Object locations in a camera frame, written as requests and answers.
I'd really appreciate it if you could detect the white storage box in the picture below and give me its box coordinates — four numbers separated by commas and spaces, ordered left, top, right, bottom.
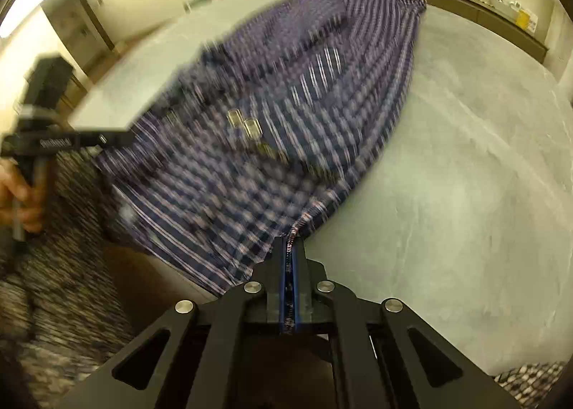
488, 0, 522, 16

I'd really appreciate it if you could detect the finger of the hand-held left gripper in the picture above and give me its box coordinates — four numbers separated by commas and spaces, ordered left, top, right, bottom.
74, 131, 135, 149

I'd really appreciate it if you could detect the grey low cabinet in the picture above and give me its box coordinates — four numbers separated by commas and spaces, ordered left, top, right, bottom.
244, 0, 549, 63

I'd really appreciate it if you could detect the yellow box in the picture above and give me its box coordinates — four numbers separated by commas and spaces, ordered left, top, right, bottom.
515, 8, 540, 34

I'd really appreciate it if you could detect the white standing air conditioner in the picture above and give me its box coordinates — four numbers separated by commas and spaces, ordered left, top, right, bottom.
544, 1, 569, 74

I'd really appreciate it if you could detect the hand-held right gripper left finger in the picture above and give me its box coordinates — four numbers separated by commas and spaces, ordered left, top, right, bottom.
58, 236, 291, 409

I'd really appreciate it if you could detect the navy plaid shirt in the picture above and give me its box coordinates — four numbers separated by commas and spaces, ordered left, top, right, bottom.
92, 0, 428, 298

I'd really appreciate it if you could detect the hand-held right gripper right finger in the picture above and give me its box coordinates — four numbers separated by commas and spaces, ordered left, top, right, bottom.
292, 236, 522, 409

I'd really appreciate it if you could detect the person's patterned clothing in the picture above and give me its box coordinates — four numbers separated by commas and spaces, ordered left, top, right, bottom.
0, 149, 567, 409

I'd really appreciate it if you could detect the wooden door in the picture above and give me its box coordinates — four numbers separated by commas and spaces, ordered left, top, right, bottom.
40, 0, 117, 83

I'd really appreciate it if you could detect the person's left hand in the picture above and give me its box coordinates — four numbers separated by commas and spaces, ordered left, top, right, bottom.
0, 163, 45, 233

